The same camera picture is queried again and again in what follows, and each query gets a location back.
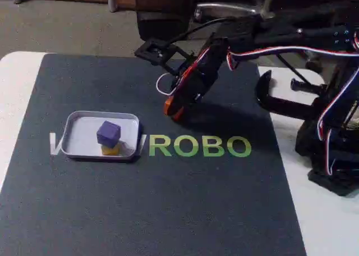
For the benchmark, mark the orange block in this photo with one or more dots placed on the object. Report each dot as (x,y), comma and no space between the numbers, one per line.
(167,105)

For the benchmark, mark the purple block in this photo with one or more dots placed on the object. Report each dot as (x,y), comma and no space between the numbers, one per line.
(108,134)

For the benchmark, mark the yellow block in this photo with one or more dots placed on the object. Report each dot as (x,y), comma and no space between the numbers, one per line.
(110,150)

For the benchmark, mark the white tray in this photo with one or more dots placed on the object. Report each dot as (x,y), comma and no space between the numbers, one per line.
(81,135)

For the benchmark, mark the chrome office chair base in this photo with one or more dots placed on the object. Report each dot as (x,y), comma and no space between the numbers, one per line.
(224,7)

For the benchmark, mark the black rectangular case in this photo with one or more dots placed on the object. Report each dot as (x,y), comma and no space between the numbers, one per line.
(162,14)

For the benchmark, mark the black table clamp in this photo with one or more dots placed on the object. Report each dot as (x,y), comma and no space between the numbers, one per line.
(280,101)

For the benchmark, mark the dark mat with ROBO print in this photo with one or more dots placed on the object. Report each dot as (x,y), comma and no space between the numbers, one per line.
(140,205)

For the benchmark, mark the black camera box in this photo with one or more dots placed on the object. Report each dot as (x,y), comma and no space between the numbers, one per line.
(148,52)

